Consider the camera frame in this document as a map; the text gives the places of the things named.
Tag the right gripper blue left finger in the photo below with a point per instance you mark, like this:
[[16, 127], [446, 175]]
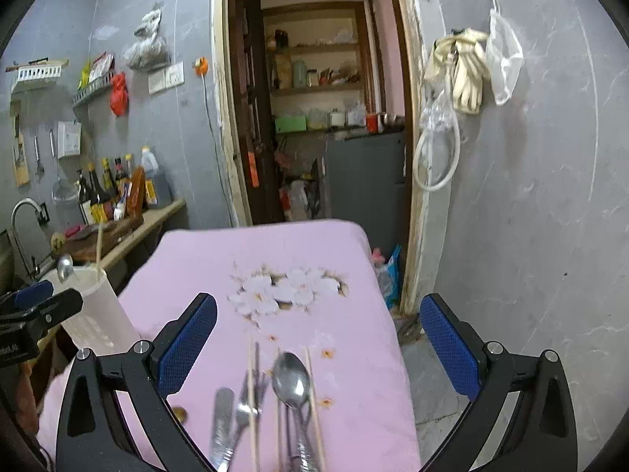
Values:
[[93, 434]]

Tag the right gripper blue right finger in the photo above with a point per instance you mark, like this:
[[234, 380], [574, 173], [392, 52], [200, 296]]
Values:
[[541, 434]]

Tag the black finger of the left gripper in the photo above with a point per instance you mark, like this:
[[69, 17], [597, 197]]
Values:
[[54, 311]]

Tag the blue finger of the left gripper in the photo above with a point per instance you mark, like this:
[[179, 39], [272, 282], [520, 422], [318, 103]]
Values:
[[33, 295]]

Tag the small gold spoon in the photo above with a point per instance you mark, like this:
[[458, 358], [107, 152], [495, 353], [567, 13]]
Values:
[[180, 414]]

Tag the steel fork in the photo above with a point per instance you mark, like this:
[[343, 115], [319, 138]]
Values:
[[241, 413]]

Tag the wooden chopstick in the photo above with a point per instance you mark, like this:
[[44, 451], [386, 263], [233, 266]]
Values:
[[252, 402], [99, 241], [315, 414]]

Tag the large steel spoon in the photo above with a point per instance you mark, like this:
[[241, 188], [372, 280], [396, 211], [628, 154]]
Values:
[[291, 384]]

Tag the steel spoon in holder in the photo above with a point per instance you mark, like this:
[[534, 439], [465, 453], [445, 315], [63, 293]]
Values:
[[65, 267]]

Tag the white plastic utensil holder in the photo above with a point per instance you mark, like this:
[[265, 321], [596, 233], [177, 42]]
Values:
[[102, 325]]

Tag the chrome sink faucet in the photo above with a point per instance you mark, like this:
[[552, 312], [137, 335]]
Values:
[[29, 226]]

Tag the wooden chopstick in holder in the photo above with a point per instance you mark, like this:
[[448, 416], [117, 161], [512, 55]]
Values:
[[99, 241]]

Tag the dark soy sauce bottle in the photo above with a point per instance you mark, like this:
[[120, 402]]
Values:
[[101, 206]]

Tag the large oil jug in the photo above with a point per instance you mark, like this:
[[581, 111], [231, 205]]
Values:
[[157, 192]]

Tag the red plastic bag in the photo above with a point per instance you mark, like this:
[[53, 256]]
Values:
[[119, 98]]

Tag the blue plastic bag on floor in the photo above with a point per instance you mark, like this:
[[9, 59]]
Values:
[[388, 275]]

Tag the pink floral table cloth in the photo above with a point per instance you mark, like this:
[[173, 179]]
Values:
[[307, 288]]

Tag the hanging clear plastic bag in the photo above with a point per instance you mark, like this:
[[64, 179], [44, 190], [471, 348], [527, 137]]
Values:
[[149, 51]]

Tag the green box on shelf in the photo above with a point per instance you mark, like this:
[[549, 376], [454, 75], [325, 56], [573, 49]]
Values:
[[290, 124]]

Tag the grey cabinet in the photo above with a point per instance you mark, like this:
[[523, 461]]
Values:
[[365, 184]]

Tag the white mesh bag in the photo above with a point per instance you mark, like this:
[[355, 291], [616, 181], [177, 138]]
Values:
[[504, 55]]

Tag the cream rubber gloves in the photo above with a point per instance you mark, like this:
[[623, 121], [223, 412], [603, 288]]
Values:
[[461, 58]]

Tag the white wall rack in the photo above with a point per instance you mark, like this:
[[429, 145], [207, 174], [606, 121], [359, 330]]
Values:
[[36, 75]]

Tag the white wall switch panel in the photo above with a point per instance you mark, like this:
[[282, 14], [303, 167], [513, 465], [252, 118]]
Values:
[[166, 78]]

